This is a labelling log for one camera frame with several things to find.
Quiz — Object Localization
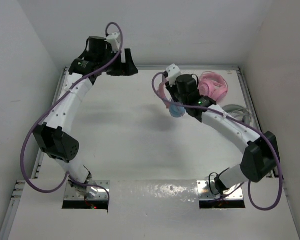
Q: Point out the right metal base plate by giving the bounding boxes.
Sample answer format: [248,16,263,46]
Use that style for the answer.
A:
[197,179,244,202]

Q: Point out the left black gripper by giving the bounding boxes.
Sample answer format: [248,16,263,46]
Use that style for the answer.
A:
[97,48,137,77]

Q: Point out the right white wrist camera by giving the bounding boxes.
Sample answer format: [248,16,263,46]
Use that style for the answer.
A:
[164,64,182,86]

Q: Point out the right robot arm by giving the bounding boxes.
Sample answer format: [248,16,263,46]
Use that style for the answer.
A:
[164,73,278,194]

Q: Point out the white grey headphones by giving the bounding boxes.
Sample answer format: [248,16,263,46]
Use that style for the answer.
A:
[222,104,254,126]

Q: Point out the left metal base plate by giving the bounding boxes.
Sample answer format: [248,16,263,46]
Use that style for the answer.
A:
[63,180,110,201]

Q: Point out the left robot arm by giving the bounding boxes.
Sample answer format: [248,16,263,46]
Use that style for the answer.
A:
[33,32,139,189]

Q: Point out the purple cable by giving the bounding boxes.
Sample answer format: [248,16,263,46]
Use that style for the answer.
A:
[151,71,283,211]
[19,22,124,207]

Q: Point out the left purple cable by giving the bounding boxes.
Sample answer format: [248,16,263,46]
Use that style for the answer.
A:
[19,22,124,207]

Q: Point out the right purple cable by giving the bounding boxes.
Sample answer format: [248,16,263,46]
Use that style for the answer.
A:
[151,71,283,211]

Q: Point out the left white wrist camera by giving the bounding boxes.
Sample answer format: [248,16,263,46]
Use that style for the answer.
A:
[105,32,121,53]

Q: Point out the blue pink cat-ear headphones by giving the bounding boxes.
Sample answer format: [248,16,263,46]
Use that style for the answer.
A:
[157,75,186,118]

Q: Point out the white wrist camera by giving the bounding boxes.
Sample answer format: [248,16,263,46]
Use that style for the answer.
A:
[105,32,121,53]
[164,64,182,86]

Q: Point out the metal base plate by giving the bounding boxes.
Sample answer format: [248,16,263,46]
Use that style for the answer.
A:
[63,180,110,201]
[197,179,244,202]

